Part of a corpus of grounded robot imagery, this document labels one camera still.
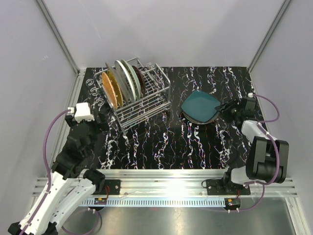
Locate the red floral plate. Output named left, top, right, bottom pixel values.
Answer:
left=132, top=66, right=146, bottom=97

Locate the white bottom plate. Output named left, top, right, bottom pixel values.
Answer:
left=114, top=60, right=136, bottom=102

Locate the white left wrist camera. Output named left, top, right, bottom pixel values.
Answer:
left=66, top=102, right=95, bottom=123

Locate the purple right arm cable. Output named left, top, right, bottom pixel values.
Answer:
left=202, top=94, right=281, bottom=212

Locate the yellow green woven plate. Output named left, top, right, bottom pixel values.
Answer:
left=107, top=70, right=123, bottom=108

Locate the dark bottom plate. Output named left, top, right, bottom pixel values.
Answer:
left=182, top=111, right=219, bottom=125

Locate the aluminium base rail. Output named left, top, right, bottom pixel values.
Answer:
left=31, top=168, right=298, bottom=209

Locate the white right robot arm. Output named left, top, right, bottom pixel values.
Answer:
left=215, top=93, right=289, bottom=194

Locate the grey reindeer plate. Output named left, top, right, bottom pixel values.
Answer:
left=105, top=62, right=129, bottom=104

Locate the teal square plate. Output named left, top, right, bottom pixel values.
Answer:
left=181, top=90, right=221, bottom=122

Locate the silver wire dish rack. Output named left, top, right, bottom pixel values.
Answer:
left=93, top=57, right=171, bottom=134

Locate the orange woven plate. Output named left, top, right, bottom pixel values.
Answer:
left=102, top=72, right=117, bottom=110

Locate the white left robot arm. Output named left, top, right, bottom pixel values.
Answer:
left=8, top=107, right=105, bottom=235

